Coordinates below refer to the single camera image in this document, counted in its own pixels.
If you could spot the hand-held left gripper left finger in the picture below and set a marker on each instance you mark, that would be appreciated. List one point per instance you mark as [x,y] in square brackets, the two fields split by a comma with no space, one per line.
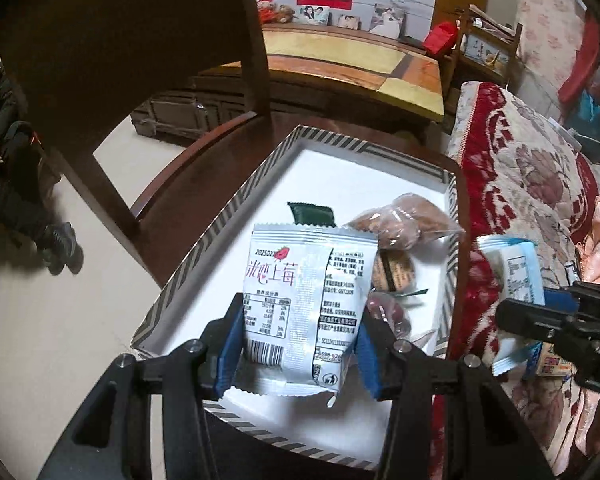
[230,355]

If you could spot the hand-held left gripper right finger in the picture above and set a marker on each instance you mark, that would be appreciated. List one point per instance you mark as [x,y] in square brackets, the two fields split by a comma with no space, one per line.
[367,365]

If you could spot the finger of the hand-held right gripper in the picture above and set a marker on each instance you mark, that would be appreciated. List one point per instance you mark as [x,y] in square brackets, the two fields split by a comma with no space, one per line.
[522,317]
[562,298]

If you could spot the blue and white snack packet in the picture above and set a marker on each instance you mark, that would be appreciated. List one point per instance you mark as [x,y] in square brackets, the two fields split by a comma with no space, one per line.
[515,275]

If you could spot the white silver snack packet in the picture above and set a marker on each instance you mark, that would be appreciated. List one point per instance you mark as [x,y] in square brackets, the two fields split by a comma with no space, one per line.
[300,300]

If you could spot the green snack packet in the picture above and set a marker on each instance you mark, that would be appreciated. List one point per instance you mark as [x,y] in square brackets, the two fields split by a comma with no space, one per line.
[310,214]

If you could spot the white box with striped rim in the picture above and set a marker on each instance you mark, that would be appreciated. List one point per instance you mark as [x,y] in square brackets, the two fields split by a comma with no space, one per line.
[330,175]

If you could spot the clear bag of brown snacks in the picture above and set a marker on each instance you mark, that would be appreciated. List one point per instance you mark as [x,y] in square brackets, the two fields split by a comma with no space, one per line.
[400,220]

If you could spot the beige snack packet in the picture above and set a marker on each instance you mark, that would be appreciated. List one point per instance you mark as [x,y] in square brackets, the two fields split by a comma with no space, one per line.
[555,362]

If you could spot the clear packet red snack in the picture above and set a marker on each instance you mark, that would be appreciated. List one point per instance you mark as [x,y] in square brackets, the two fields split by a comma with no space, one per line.
[387,312]

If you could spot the brown wrapped snack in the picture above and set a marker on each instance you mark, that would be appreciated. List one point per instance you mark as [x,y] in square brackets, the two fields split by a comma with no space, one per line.
[392,270]

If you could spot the red floral blanket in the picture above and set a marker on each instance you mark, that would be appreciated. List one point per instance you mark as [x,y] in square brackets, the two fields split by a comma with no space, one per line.
[530,170]

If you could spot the clear plastic storage box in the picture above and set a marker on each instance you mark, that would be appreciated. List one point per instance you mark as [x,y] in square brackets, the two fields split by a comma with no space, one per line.
[592,110]

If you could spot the wooden side rack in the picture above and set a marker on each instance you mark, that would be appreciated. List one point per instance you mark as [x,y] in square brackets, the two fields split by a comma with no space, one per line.
[485,50]

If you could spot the pink floral curtain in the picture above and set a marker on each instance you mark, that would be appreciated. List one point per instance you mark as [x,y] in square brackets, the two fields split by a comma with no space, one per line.
[545,20]

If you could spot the red bag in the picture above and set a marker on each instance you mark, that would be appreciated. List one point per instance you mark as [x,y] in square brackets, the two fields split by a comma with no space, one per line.
[441,37]

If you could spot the wooden cabinet with yellow top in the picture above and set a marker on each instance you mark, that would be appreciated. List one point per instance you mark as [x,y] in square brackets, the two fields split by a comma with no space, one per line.
[330,65]

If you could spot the dark wooden chair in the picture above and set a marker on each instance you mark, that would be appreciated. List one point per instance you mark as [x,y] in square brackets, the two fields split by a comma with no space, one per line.
[130,35]

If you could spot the brown plush toy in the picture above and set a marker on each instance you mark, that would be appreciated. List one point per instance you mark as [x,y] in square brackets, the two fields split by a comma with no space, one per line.
[285,13]

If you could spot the red plush toy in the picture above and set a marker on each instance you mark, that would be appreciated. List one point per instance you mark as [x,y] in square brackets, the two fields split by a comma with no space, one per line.
[267,9]

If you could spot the large photo frame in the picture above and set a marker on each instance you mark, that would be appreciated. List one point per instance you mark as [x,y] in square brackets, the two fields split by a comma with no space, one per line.
[387,20]

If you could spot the small photo frame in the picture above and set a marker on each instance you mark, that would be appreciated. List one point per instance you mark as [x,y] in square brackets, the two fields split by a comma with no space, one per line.
[313,15]
[349,22]

